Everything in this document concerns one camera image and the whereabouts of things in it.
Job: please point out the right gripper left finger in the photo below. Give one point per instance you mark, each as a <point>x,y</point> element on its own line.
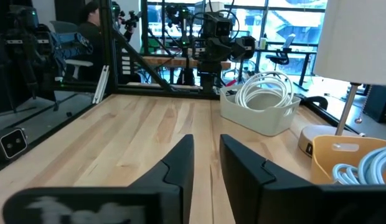
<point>149,202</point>

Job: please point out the black background robot arm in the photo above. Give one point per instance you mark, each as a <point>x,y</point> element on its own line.
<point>25,46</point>

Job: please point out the black office chair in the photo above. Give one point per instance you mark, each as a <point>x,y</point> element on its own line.
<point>281,53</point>

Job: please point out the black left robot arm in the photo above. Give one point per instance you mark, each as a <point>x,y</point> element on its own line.
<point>211,71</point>

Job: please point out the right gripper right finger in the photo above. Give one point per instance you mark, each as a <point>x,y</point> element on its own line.
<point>274,202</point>

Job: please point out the white aluminium bar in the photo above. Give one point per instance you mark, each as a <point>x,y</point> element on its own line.
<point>101,84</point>

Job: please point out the orange plastic bin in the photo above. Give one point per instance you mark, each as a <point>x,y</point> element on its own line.
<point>327,161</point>

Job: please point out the black frame clamp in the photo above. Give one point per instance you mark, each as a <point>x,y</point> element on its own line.
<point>317,101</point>

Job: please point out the grey plastic bin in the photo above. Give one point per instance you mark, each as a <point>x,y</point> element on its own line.
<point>258,119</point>

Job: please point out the table-level camera box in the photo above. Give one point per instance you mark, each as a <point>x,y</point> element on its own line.
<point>12,143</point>

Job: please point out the person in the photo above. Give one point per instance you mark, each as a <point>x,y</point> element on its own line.
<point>90,34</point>

